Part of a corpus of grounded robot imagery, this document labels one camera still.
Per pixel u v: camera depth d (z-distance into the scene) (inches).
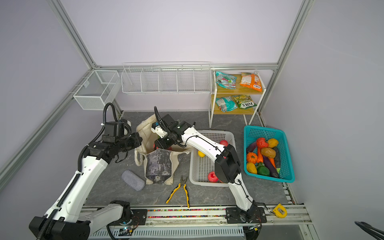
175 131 24.2
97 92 38.1
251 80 34.1
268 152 34.9
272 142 37.1
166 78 38.9
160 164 29.7
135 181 32.5
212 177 32.0
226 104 39.0
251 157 35.1
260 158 35.6
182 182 33.2
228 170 19.9
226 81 33.5
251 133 39.4
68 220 14.8
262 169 33.4
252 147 37.8
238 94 42.9
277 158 35.0
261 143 36.0
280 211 29.1
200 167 35.3
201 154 36.0
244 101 39.8
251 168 33.2
